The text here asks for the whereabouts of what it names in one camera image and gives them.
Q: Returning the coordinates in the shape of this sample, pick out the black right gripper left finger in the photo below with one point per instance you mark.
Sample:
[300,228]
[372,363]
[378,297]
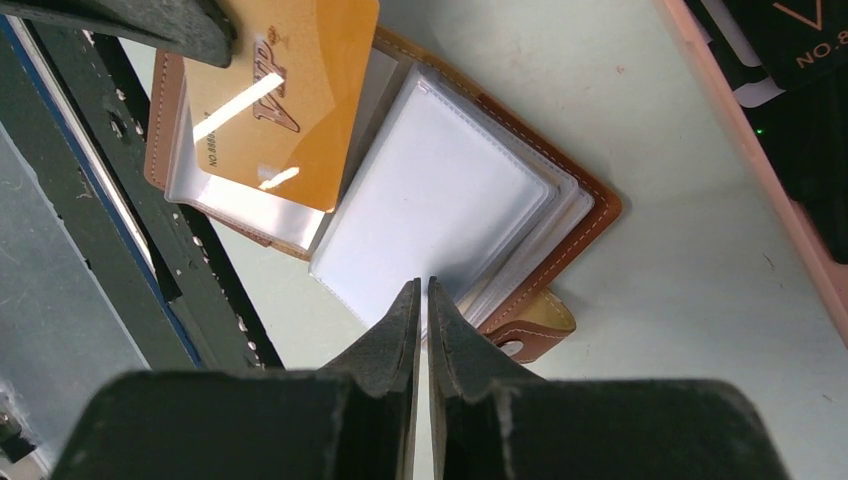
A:
[353,418]

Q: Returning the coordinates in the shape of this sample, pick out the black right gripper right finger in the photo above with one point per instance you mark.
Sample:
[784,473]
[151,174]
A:
[495,419]

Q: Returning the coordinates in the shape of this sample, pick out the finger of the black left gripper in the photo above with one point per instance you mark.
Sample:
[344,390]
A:
[198,30]

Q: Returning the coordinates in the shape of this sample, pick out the gold VIP card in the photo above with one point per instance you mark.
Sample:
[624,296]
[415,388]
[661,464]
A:
[279,118]

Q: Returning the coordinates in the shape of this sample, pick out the brown leather card holder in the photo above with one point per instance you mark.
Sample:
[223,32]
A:
[443,181]

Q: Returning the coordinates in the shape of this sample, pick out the pink oval plastic tray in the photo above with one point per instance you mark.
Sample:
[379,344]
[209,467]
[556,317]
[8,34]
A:
[829,277]

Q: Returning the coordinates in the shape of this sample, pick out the black VIP card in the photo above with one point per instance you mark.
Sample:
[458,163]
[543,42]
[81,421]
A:
[786,65]

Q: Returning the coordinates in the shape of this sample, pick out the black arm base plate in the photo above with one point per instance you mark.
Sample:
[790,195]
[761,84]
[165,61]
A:
[93,90]

